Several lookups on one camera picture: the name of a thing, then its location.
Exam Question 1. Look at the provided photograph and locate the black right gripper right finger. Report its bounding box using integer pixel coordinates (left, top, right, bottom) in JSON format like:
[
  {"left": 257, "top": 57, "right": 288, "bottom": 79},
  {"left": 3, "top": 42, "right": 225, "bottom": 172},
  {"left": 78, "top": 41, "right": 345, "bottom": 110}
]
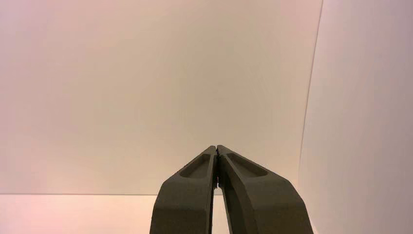
[{"left": 217, "top": 145, "right": 314, "bottom": 234}]

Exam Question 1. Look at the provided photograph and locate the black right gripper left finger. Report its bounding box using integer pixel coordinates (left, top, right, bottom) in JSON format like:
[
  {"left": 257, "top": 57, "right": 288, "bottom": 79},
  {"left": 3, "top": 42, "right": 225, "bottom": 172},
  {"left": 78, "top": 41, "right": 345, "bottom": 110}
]
[{"left": 150, "top": 145, "right": 218, "bottom": 234}]

